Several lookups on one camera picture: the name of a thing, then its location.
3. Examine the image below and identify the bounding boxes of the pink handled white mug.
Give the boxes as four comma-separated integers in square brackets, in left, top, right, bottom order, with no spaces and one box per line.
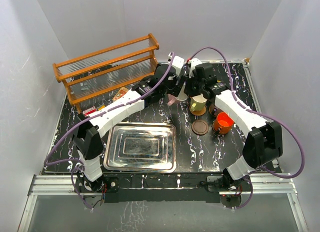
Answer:
[167,84,188,106]

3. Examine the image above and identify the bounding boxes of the green handled white mug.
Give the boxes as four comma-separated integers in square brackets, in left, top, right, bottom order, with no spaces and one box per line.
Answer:
[189,94,207,112]

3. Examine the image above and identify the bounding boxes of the purple mug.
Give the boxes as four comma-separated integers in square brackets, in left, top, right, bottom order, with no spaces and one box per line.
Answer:
[209,104,218,117]

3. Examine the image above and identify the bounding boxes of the light wooden coaster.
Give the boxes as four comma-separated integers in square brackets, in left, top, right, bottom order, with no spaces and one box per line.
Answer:
[191,108,206,116]

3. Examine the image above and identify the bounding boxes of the dark wooden coaster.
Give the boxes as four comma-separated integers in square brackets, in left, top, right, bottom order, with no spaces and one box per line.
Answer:
[191,120,209,136]

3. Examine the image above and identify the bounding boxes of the orange-red mug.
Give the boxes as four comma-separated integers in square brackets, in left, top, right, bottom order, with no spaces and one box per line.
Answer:
[212,112,234,135]

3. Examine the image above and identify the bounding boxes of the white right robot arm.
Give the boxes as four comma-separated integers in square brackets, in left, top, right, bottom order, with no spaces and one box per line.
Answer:
[185,62,283,191]

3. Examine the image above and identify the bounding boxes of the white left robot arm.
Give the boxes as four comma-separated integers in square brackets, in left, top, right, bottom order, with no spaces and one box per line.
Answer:
[72,56,184,192]

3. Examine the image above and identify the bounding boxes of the silver metal tray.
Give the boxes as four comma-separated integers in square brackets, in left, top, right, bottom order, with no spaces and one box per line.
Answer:
[103,122,177,173]

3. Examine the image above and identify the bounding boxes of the orange wooden shelf rack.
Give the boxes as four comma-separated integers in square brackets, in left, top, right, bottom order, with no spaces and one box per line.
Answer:
[52,33,160,113]

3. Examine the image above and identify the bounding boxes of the red white small box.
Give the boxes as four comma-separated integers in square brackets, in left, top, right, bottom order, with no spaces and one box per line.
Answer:
[82,106,97,117]

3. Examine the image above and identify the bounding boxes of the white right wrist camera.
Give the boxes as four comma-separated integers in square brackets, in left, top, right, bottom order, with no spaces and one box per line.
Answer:
[186,58,202,78]

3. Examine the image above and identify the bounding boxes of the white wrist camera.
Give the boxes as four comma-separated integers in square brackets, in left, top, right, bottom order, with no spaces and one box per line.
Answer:
[186,58,202,78]
[168,52,185,75]

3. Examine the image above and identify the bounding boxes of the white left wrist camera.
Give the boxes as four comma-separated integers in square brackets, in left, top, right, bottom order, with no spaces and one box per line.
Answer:
[168,52,185,75]

